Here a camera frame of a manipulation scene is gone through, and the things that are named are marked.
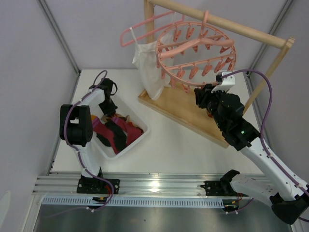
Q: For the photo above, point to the white slotted cable duct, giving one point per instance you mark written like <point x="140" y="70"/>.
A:
<point x="139" y="201"/>

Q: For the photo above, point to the white plastic basket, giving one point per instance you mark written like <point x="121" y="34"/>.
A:
<point x="124" y="110"/>

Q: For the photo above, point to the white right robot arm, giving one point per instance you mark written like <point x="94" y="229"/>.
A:
<point x="285" y="197"/>

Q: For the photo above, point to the beige argyle sock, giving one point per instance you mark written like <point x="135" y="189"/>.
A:
<point x="105" y="118"/>
<point x="209" y="114"/>

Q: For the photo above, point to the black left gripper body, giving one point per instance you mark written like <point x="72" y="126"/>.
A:
<point x="109" y="109"/>

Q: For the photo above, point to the wooden clothes rack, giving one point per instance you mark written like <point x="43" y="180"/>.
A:
<point x="177" y="104"/>

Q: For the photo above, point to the aluminium mounting rail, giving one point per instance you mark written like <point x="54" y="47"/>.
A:
<point x="131" y="184"/>

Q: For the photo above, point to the white camisole top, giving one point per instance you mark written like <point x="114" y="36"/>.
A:
<point x="146" y="63"/>

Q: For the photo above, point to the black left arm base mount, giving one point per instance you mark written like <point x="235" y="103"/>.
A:
<point x="90" y="185"/>

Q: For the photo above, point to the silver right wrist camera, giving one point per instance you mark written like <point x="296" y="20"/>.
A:
<point x="225" y="82"/>

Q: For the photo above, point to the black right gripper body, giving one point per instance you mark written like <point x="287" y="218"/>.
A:
<point x="203" y="97"/>

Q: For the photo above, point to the pink round clip hanger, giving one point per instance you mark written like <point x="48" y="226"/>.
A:
<point x="187" y="51"/>

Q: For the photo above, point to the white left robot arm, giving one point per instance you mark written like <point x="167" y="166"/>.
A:
<point x="76" y="126"/>

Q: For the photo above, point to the magenta striped sock yellow cuff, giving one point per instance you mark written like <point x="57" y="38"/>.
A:
<point x="97" y="125"/>

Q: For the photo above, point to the pink clothes hanger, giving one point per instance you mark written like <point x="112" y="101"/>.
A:
<point x="150" y="28"/>

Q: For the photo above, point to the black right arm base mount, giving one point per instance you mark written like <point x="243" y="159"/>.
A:
<point x="214" y="188"/>

